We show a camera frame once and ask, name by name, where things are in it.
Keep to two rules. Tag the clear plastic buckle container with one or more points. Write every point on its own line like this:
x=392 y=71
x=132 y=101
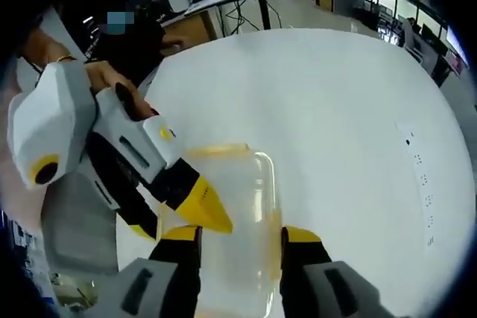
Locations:
x=238 y=199

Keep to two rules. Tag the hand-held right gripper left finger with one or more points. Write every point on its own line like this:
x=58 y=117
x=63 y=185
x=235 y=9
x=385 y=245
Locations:
x=175 y=277

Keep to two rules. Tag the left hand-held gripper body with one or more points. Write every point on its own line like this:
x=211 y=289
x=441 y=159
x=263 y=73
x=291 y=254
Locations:
x=48 y=117

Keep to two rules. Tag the table socket strip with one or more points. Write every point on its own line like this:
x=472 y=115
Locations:
x=413 y=154

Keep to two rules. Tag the person's left hand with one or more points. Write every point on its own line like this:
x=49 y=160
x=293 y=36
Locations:
x=104 y=72

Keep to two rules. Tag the person's light garment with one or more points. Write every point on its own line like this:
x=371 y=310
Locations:
x=18 y=191

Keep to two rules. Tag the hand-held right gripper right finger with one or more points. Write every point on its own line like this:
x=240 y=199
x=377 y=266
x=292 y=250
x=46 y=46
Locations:
x=302 y=280

